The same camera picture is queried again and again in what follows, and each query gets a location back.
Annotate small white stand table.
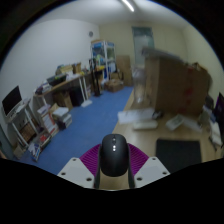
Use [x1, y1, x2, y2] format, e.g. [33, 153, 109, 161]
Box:
[4, 98, 39, 148]

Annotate open cardboard box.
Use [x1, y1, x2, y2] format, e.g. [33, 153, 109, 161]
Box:
[104, 78, 125, 93]

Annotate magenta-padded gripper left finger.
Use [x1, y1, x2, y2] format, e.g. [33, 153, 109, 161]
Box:
[57, 143, 102, 190]

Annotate white notebook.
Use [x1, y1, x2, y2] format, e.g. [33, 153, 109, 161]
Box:
[209, 121, 224, 148]

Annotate grey door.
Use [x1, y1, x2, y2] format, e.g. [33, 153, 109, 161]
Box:
[132, 26, 155, 66]

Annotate black computer monitor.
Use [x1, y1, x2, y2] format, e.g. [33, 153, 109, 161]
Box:
[1, 85, 23, 117]

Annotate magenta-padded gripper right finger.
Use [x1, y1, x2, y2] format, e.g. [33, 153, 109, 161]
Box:
[127, 143, 171, 189]

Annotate small black coiled cable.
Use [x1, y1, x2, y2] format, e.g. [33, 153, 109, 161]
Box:
[151, 110, 163, 120]

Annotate low bookshelf with books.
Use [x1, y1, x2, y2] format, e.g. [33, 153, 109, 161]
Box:
[28, 103, 73, 161]

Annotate white paper sheets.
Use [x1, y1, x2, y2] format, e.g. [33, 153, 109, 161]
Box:
[117, 108, 156, 125]

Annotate ceiling tube light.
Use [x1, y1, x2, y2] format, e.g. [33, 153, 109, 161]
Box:
[121, 0, 136, 13]

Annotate clear plastic water jug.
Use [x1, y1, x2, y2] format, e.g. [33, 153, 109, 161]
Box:
[132, 66, 148, 104]

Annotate stacked cardboard boxes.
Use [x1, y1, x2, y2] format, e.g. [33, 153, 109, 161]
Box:
[115, 54, 133, 87]

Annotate black computer mouse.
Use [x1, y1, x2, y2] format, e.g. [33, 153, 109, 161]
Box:
[99, 133, 130, 178]

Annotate black rectangular mouse pad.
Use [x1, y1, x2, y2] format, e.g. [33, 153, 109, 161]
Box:
[155, 138, 203, 174]

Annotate black metal frame stand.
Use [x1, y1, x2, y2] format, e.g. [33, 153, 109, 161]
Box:
[89, 58, 103, 96]

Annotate blue white shelf unit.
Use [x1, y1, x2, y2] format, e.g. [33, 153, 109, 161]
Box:
[90, 39, 118, 81]

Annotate large brown cardboard box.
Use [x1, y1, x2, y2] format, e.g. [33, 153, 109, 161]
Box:
[143, 46, 213, 118]

